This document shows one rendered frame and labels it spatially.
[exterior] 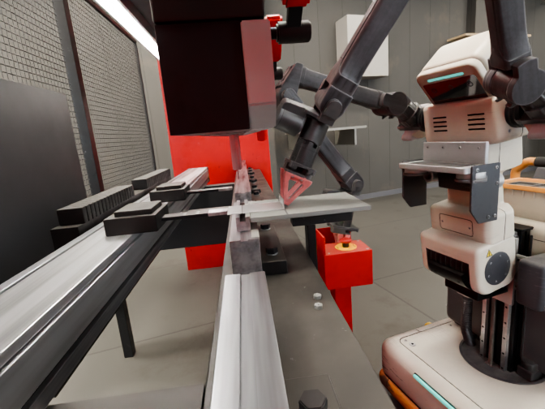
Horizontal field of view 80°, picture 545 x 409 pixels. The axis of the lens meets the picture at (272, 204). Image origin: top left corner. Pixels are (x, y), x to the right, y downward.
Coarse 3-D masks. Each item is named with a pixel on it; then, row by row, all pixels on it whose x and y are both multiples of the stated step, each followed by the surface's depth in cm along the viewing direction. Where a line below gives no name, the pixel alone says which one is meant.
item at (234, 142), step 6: (234, 138) 70; (234, 144) 70; (234, 150) 70; (240, 150) 78; (234, 156) 70; (240, 156) 70; (234, 162) 71; (240, 162) 71; (234, 168) 71; (240, 168) 71
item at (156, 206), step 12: (132, 204) 77; (144, 204) 76; (156, 204) 75; (120, 216) 70; (132, 216) 70; (144, 216) 70; (156, 216) 70; (168, 216) 76; (180, 216) 75; (192, 216) 75; (204, 216) 75; (108, 228) 70; (120, 228) 70; (132, 228) 70; (144, 228) 70; (156, 228) 71
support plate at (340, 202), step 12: (300, 204) 78; (312, 204) 76; (324, 204) 75; (336, 204) 74; (348, 204) 73; (360, 204) 72; (252, 216) 71; (264, 216) 70; (276, 216) 70; (288, 216) 70; (300, 216) 70
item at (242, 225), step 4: (244, 200) 88; (240, 204) 88; (236, 216) 72; (240, 216) 75; (244, 216) 75; (236, 220) 71; (240, 220) 72; (244, 220) 72; (248, 220) 71; (236, 224) 71; (240, 224) 71; (244, 224) 71; (248, 224) 71; (240, 228) 71; (244, 228) 71; (248, 228) 71
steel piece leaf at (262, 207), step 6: (282, 198) 76; (246, 204) 82; (252, 204) 81; (258, 204) 81; (264, 204) 80; (270, 204) 79; (276, 204) 79; (282, 204) 76; (246, 210) 76; (252, 210) 75; (258, 210) 75; (264, 210) 74; (270, 210) 74
